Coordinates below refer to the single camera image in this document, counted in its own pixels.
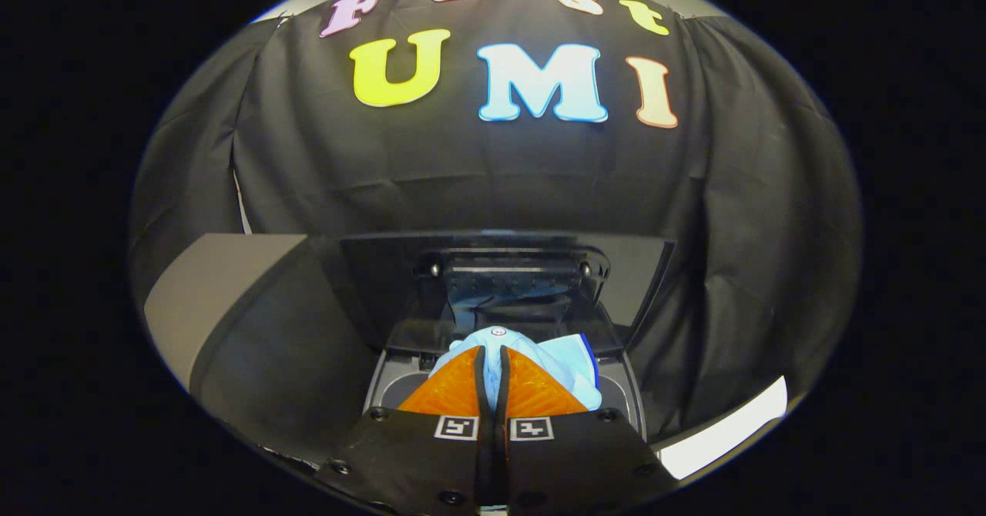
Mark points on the grey cabinet with dark top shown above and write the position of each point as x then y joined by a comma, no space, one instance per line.
254,331

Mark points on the black backdrop cloth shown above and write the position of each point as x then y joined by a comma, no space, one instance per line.
462,169

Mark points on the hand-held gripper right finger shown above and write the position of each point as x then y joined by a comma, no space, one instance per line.
578,462

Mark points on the white paper sheet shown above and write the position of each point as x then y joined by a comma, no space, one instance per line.
724,427

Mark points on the light blue polo shirt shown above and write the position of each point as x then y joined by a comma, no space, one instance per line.
558,362

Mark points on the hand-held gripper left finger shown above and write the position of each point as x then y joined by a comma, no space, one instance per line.
416,454

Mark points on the dark washing machine lid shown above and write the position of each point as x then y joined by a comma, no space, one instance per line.
385,285

